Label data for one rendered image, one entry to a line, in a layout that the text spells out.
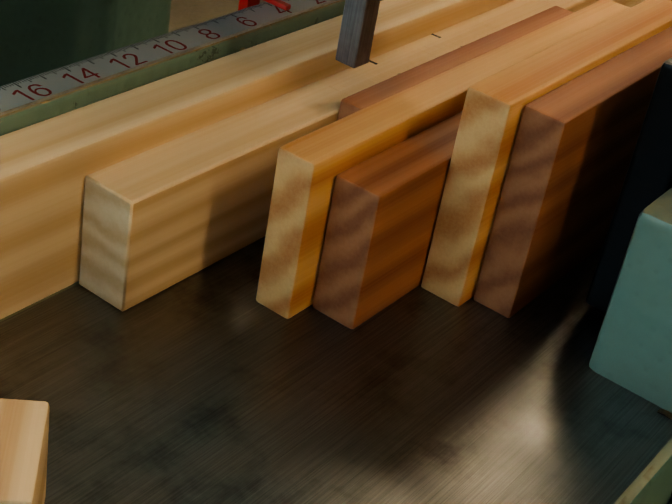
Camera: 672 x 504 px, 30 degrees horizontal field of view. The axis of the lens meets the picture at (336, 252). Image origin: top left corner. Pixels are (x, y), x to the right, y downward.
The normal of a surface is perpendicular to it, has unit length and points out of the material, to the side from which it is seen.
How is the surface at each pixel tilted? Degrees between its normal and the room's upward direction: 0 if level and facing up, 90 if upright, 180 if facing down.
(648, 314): 90
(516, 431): 0
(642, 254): 90
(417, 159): 0
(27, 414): 0
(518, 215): 90
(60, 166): 90
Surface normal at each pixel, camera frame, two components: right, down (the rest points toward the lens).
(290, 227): -0.60, 0.35
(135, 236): 0.79, 0.43
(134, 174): 0.16, -0.83
